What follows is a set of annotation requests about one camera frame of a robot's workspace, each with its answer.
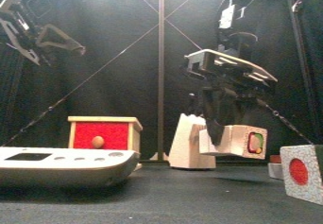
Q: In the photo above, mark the wooden block with red-green face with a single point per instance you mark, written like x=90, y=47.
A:
x=239, y=141

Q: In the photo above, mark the white and grey scale device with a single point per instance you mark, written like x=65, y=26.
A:
x=62, y=166

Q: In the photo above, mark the wooden box with red drawer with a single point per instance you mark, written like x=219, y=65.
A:
x=102, y=134

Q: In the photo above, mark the small toy nigiri red topping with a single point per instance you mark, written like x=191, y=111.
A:
x=275, y=168

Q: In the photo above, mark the slanted black frame post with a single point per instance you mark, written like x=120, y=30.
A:
x=303, y=60

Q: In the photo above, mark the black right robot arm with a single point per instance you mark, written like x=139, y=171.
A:
x=239, y=10

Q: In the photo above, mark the toy sushi roll red centre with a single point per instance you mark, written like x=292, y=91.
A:
x=303, y=174

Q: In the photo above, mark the vertical metal frame pole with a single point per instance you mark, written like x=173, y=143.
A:
x=160, y=76

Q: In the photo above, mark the white wooden toy block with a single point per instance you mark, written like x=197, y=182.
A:
x=187, y=146

